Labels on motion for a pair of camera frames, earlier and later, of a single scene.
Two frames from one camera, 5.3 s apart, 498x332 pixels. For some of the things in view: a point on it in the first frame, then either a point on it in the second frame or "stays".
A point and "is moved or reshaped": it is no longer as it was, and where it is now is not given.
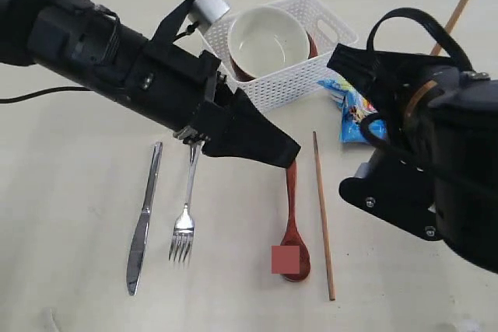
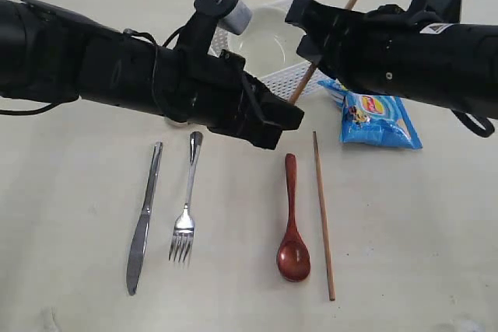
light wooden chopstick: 435,51 is moved or reshaped
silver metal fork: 184,228 stays
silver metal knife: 138,246 stays
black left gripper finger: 245,131 -> 281,112
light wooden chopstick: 323,218 stays
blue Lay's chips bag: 355,110 stays
